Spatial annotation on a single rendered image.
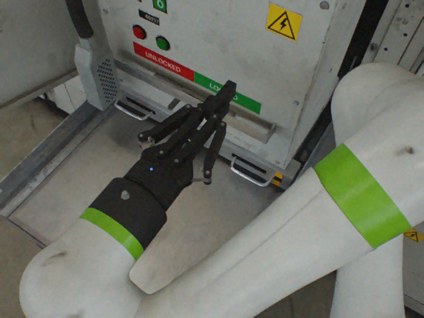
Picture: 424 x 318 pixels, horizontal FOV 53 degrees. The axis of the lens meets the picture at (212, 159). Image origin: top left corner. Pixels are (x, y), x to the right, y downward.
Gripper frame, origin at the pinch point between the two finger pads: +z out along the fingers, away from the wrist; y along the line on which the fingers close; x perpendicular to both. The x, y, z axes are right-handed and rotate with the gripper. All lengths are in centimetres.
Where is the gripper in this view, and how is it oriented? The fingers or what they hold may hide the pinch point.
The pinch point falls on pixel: (220, 101)
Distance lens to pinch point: 67.3
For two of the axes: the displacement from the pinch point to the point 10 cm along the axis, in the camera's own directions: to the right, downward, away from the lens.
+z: 5.3, -7.1, 4.7
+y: 8.5, 4.6, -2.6
